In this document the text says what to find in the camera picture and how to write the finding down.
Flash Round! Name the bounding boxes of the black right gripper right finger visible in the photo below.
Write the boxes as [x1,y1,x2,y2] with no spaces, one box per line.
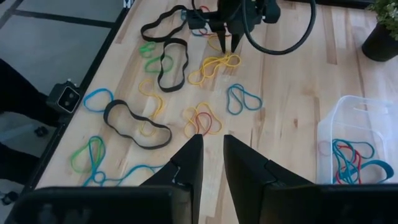
[223,134,398,224]

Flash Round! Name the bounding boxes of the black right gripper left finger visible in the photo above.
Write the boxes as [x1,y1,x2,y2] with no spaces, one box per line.
[4,133,205,224]

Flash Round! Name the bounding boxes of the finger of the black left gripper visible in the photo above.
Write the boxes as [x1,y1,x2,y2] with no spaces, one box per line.
[216,30,227,54]
[231,32,244,53]

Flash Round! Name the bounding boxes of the long blue rubber band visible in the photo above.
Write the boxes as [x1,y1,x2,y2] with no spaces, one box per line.
[82,164,166,187]

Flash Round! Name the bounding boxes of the wide black rubber band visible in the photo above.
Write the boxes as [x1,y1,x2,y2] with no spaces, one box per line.
[157,37,190,93]
[103,99,173,151]
[140,4,189,44]

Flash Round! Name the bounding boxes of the green rubber band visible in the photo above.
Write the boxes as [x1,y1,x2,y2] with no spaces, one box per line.
[70,136,107,175]
[144,54,175,75]
[138,40,157,59]

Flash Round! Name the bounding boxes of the red rubber band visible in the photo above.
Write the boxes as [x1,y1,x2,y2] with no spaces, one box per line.
[193,111,213,136]
[198,5,211,35]
[334,144,363,185]

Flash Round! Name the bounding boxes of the wide blue rubber band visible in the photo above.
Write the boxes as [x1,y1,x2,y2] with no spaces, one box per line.
[341,159,395,185]

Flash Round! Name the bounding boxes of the clear plastic bin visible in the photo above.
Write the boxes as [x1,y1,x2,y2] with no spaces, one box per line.
[316,95,398,186]

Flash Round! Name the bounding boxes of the potted green plant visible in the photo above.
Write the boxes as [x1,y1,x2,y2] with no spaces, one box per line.
[361,0,398,62]

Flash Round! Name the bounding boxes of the person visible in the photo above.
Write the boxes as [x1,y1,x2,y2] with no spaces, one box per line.
[0,58,60,185]

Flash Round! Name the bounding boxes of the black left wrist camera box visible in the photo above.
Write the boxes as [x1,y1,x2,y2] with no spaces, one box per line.
[262,0,282,24]

